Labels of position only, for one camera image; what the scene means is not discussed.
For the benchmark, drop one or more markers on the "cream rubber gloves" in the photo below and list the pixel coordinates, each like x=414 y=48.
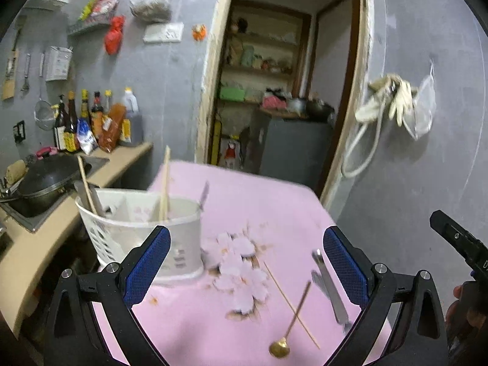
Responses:
x=391 y=93

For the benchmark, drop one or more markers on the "white red sack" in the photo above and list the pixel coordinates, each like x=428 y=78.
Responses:
x=230 y=153

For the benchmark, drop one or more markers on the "gold spoon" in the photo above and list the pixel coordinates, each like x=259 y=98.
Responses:
x=280 y=348

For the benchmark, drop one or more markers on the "large cooking oil jug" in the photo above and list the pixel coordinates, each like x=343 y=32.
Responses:
x=132 y=127

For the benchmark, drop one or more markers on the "clear mesh bag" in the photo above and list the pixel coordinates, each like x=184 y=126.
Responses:
x=418 y=120

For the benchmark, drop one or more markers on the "pink floral table cloth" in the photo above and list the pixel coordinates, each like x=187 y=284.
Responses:
x=233 y=312

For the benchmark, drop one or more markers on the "clear bag of dried goods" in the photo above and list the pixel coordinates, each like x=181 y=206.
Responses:
x=151 y=11

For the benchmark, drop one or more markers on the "dark soy sauce bottle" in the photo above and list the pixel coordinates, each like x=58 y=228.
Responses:
x=71 y=127

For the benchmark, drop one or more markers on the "red plastic bag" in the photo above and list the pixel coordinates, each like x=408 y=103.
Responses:
x=113 y=39

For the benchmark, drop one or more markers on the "white wall socket panel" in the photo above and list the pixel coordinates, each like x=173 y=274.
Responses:
x=164 y=33

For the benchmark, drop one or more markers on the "person's right hand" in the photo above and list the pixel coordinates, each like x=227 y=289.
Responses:
x=466 y=325

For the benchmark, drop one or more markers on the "yellow cylinder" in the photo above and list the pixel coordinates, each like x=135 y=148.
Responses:
x=216 y=140

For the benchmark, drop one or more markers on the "metal pot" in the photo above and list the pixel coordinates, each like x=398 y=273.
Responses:
x=297 y=105

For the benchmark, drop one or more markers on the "white wall box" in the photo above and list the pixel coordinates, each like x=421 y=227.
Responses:
x=58 y=63

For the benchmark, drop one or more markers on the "grey cabinet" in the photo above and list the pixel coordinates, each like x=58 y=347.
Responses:
x=292 y=150

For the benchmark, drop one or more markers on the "wooden pantry shelf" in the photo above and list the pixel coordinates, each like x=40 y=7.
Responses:
x=264 y=50

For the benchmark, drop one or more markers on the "blue white seasoning bag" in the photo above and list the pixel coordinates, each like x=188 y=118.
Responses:
x=87 y=141

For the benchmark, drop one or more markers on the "grey wall spice shelf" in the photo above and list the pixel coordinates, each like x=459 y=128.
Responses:
x=88 y=25

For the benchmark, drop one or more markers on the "wooden cutting board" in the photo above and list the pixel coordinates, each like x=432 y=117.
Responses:
x=8 y=87

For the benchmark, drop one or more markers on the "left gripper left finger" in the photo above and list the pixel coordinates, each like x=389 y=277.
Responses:
x=73 y=333

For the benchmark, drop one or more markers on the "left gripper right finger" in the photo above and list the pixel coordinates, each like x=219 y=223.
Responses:
x=418 y=336

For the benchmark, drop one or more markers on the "wooden chopstick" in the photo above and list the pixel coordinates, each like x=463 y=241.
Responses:
x=289 y=303
x=164 y=195
x=86 y=186

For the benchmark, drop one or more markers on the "green box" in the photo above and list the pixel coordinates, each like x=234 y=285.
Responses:
x=232 y=94

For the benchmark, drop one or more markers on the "white plastic utensil caddy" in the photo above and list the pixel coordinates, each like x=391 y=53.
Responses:
x=131 y=215

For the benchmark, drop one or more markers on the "steel tongs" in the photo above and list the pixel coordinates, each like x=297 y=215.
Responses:
x=324 y=281

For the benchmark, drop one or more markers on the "mesh strainer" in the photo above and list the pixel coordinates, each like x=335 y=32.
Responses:
x=44 y=114

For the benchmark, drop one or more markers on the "black wok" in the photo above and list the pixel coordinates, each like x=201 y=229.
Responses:
x=46 y=181

